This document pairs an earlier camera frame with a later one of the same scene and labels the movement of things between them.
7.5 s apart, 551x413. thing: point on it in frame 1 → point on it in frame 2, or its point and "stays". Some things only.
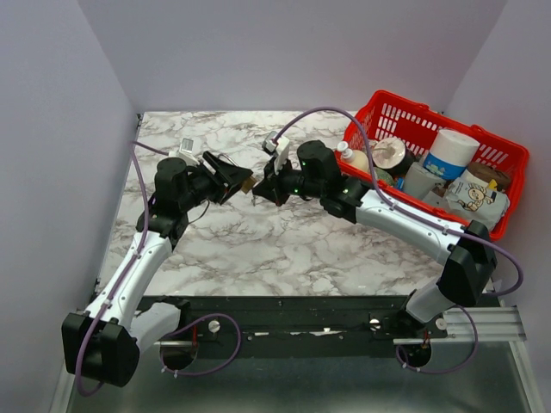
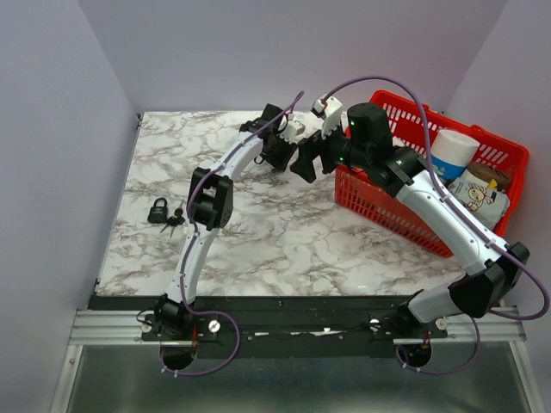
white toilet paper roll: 449,154 stays
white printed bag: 470,197 stays
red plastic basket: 387,114 stays
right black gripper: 270,188 → 309,148
